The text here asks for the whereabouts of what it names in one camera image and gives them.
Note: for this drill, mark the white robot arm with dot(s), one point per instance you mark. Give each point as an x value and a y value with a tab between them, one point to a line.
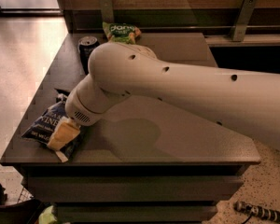
244	101

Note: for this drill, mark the left metal wall bracket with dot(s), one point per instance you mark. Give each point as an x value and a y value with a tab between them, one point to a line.
107	12

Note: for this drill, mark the black white striped tool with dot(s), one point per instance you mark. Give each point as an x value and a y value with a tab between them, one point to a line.
257	211

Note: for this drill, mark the metal wall bracket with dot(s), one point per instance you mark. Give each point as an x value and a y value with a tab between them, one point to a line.
242	20
107	12

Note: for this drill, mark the green object on floor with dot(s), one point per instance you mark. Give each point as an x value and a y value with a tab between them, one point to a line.
47	216

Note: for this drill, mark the black soda can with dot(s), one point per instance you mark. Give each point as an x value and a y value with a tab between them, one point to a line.
86	45

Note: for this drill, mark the dark grey drawer cabinet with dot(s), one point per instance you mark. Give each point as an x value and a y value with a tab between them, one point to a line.
145	162

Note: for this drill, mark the dark basket at corner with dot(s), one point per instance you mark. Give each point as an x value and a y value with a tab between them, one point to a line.
26	212

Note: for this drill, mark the right metal wall bracket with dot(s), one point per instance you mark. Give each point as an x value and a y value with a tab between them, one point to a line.
242	20

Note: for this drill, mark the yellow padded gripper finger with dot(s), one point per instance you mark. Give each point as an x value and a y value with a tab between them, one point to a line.
65	132

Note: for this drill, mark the blue kettle chip bag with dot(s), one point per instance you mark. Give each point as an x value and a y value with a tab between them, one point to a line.
43	127

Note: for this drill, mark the green chip bag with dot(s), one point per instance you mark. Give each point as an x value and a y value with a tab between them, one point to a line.
121	32

